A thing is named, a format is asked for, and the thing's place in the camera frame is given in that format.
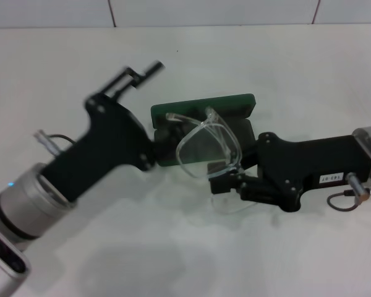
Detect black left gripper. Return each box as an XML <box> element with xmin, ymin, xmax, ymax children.
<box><xmin>41</xmin><ymin>60</ymin><xmax>186</xmax><ymax>204</ymax></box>

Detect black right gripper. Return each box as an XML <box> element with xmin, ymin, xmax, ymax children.
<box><xmin>206</xmin><ymin>131</ymin><xmax>371</xmax><ymax>213</ymax></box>

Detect clear plastic glasses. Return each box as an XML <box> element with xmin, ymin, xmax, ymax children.
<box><xmin>165</xmin><ymin>106</ymin><xmax>261</xmax><ymax>215</ymax></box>

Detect green glasses case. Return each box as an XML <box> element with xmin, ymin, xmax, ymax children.
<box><xmin>150</xmin><ymin>92</ymin><xmax>257</xmax><ymax>168</ymax></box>

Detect silver left connector plug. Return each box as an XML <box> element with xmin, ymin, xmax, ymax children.
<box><xmin>33</xmin><ymin>130</ymin><xmax>62</xmax><ymax>155</ymax></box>

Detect silver connector plug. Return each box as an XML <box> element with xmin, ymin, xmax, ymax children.
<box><xmin>345</xmin><ymin>172</ymin><xmax>371</xmax><ymax>201</ymax></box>
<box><xmin>33</xmin><ymin>130</ymin><xmax>62</xmax><ymax>155</ymax></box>

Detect silver right connector plug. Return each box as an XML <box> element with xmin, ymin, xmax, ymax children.
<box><xmin>345</xmin><ymin>172</ymin><xmax>371</xmax><ymax>201</ymax></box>

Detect thin black left cable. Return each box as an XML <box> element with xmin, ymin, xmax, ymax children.
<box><xmin>45</xmin><ymin>132</ymin><xmax>77</xmax><ymax>147</ymax></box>

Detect thin black cable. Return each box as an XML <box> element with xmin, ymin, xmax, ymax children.
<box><xmin>45</xmin><ymin>132</ymin><xmax>77</xmax><ymax>147</ymax></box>
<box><xmin>326</xmin><ymin>187</ymin><xmax>371</xmax><ymax>212</ymax></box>

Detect thin black right cable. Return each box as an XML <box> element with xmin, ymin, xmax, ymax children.
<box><xmin>326</xmin><ymin>187</ymin><xmax>371</xmax><ymax>212</ymax></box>

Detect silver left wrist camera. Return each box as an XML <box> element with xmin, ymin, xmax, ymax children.
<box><xmin>0</xmin><ymin>227</ymin><xmax>32</xmax><ymax>297</ymax></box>

